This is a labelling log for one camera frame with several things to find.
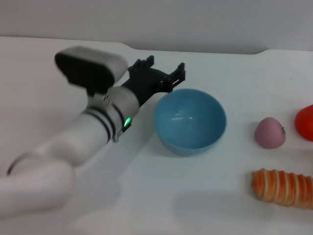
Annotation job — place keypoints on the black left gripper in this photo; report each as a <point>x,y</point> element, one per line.
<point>146,83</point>

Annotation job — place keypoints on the blue bowl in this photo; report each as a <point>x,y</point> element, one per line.
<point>190,117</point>

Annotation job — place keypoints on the pink toy peach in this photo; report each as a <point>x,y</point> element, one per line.
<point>269,134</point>

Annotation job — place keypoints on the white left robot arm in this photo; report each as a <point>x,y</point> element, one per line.
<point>73,137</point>

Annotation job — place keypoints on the red toy tomato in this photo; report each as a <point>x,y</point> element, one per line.
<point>305,122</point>

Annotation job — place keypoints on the orange striped toy bread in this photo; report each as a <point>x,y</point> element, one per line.
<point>281,188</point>

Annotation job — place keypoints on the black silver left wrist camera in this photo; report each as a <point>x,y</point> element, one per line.
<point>85,68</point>

